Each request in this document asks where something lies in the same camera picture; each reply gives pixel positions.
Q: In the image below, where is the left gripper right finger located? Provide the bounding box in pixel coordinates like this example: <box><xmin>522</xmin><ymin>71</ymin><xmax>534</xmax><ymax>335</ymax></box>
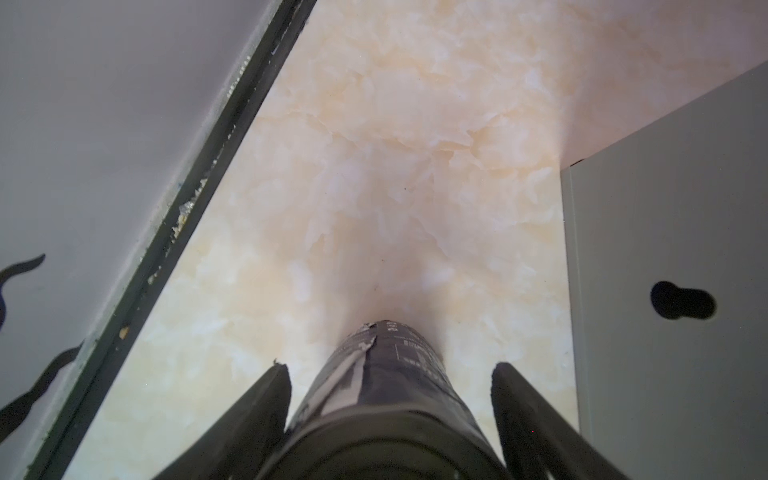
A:
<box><xmin>491</xmin><ymin>362</ymin><xmax>626</xmax><ymax>480</ymax></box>

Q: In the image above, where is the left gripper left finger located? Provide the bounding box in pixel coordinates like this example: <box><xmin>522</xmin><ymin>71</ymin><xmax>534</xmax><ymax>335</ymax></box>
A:
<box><xmin>156</xmin><ymin>363</ymin><xmax>292</xmax><ymax>479</ymax></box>

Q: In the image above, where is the dark red labelled can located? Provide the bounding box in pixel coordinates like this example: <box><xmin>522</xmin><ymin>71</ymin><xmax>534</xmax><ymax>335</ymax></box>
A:
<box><xmin>258</xmin><ymin>320</ymin><xmax>510</xmax><ymax>479</ymax></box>

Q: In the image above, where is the grey metal cabinet box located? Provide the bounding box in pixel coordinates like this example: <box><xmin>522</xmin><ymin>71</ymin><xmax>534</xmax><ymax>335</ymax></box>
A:
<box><xmin>561</xmin><ymin>65</ymin><xmax>767</xmax><ymax>479</ymax></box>

